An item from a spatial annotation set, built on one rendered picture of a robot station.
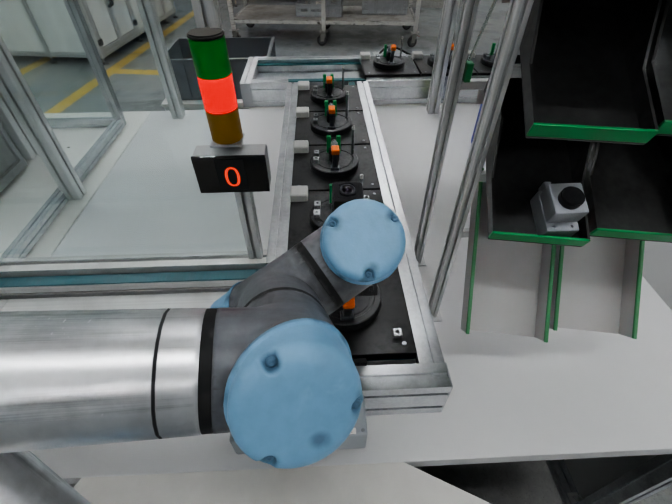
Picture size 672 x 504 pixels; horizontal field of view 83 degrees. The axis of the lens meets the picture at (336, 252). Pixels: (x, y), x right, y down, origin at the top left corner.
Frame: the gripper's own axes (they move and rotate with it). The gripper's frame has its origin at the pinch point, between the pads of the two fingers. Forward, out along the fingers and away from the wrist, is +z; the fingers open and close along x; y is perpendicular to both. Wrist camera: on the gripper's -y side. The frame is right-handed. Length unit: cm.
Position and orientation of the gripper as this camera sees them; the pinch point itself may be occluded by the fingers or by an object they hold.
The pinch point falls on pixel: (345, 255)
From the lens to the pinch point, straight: 67.7
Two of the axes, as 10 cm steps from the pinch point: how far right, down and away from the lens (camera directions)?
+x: 10.0, -0.3, 0.3
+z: -0.2, 1.1, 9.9
